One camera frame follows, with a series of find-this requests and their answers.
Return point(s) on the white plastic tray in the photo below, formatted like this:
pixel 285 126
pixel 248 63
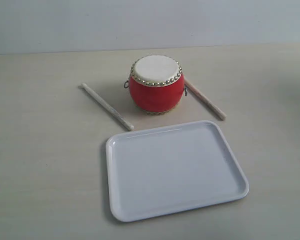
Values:
pixel 171 169

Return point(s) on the white drumstick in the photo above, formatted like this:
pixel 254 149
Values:
pixel 111 110
pixel 204 99

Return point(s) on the small red drum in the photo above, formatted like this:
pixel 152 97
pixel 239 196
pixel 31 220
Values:
pixel 156 83

